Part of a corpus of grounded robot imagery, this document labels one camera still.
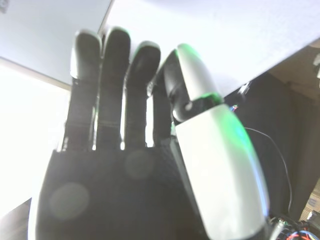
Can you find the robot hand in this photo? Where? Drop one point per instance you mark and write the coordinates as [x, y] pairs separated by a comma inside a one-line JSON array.
[[120, 190]]

